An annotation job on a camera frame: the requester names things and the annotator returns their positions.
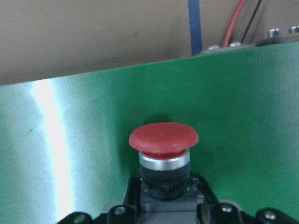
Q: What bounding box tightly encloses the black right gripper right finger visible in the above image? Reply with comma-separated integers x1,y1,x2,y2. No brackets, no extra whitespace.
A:
189,176,298,224

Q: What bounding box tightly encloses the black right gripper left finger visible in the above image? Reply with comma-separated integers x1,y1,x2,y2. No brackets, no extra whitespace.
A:
58,178,141,224

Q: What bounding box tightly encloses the red push button switch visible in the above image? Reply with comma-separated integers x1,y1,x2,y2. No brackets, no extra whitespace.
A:
129,122,204,224

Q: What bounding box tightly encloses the green conveyor belt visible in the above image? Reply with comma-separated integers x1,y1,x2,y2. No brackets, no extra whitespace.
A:
0,42,299,224

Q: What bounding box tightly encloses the red black wire pair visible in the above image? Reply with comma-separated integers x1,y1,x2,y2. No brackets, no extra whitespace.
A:
223,0,263,47

